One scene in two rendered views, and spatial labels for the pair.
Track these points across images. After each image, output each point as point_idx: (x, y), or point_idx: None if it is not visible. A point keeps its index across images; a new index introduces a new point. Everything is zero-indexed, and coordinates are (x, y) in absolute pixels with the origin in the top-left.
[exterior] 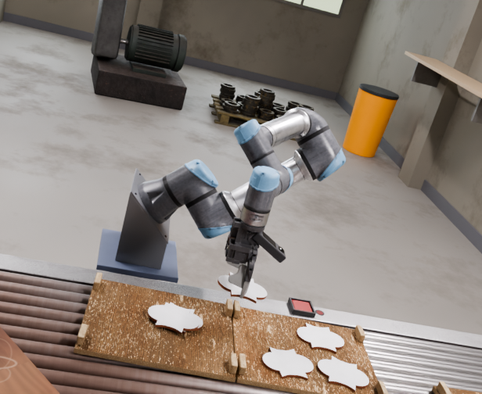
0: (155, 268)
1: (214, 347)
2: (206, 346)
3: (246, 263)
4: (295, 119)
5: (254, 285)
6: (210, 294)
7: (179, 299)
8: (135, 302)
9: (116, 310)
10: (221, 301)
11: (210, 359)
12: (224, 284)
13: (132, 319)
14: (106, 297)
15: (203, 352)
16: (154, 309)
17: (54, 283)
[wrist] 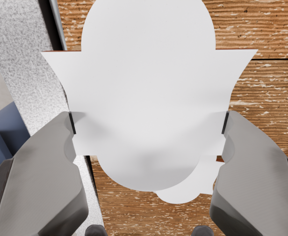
0: None
1: (252, 103)
2: (250, 116)
3: (84, 193)
4: None
5: (109, 50)
6: (34, 99)
7: None
8: (147, 207)
9: (175, 222)
10: (47, 76)
11: None
12: (172, 174)
13: (190, 207)
14: (147, 230)
15: (270, 122)
16: (170, 197)
17: None
